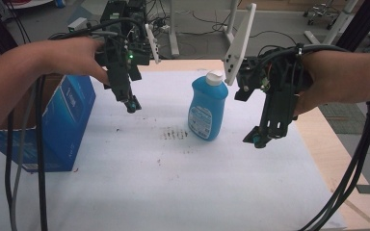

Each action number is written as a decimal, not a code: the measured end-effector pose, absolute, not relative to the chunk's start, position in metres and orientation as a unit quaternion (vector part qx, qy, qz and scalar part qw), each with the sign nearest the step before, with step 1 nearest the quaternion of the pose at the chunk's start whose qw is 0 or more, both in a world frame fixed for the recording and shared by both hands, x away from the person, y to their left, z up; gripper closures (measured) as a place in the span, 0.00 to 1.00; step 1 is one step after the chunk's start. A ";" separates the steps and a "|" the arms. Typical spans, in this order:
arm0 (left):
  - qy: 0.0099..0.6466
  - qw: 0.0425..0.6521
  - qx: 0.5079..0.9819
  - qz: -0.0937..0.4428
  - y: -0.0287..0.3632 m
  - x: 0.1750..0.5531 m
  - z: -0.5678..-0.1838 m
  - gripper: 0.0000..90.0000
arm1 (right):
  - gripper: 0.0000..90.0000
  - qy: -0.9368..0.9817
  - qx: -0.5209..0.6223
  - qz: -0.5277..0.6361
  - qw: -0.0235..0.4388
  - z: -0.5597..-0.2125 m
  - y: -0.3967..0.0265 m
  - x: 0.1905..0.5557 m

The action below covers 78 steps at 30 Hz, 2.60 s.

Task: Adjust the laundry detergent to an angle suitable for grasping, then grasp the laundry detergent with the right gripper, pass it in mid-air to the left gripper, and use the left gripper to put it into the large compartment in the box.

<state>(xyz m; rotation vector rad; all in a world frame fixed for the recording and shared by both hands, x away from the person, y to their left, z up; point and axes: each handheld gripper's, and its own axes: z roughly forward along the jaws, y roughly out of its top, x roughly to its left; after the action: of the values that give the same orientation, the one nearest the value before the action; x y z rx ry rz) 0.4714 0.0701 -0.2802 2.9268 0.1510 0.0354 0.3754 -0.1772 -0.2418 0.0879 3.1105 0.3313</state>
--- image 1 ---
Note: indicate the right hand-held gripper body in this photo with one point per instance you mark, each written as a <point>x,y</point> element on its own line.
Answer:
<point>277,93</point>

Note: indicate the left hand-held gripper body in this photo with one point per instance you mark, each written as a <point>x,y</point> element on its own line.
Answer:
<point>118,69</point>

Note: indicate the blue bottle with white cap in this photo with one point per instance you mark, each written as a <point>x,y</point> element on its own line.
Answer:
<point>205,106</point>

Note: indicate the person's right hand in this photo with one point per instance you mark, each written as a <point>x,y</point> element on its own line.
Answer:
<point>308,96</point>

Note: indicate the person's left hand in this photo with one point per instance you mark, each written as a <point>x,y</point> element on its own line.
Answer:
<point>77,57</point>

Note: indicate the small grey box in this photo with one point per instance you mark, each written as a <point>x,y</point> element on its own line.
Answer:
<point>77,24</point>

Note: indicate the blue cardboard box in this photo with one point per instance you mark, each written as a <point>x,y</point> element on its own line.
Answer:
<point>67,122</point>

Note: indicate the white metal stand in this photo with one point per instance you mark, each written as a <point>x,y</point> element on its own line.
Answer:
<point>173,29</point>
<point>230,22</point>

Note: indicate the white paper sheet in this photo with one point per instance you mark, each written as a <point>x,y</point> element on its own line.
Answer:
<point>173,179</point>

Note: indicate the white slanted stand leg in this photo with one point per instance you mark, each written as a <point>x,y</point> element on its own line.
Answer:
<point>337,25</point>

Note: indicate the wheeled metal cart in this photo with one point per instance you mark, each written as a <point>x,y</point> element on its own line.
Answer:
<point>321,12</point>

